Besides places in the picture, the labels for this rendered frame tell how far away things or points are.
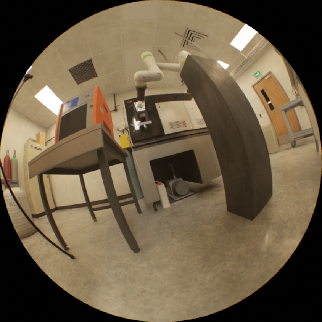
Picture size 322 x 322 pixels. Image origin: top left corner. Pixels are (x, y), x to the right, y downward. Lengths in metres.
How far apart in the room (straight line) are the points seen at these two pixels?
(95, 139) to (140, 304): 0.69
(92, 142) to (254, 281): 0.82
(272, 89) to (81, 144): 4.33
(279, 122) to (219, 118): 3.49
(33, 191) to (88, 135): 2.87
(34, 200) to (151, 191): 2.94
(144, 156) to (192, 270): 0.97
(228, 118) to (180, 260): 0.73
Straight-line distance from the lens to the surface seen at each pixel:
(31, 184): 3.22
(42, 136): 3.88
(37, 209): 3.22
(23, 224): 1.83
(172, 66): 1.21
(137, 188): 1.86
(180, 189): 1.22
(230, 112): 0.56
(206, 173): 1.22
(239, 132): 0.54
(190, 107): 1.52
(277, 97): 4.05
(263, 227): 0.64
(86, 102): 0.78
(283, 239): 0.60
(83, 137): 0.52
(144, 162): 1.01
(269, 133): 2.76
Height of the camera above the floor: 0.44
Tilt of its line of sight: 4 degrees up
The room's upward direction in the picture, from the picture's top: 16 degrees counter-clockwise
